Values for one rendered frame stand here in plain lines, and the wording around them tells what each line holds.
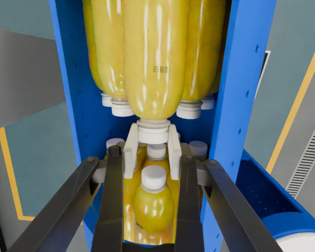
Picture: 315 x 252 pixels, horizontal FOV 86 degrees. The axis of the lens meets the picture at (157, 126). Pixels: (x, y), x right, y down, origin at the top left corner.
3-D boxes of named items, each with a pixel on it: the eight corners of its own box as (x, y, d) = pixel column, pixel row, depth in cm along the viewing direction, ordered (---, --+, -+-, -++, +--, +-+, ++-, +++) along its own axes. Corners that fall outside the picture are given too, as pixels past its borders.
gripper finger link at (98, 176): (120, 185, 14) (83, 185, 14) (129, 153, 18) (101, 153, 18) (120, 170, 13) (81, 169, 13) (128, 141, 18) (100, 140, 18)
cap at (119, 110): (106, 102, 27) (107, 113, 27) (124, 106, 25) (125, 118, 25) (123, 98, 30) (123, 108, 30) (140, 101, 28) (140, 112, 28)
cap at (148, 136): (165, 122, 23) (164, 134, 23) (136, 122, 22) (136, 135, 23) (172, 128, 19) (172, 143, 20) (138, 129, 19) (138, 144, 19)
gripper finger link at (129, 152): (132, 179, 15) (124, 179, 15) (138, 144, 22) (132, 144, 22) (131, 150, 14) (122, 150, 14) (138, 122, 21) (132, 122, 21)
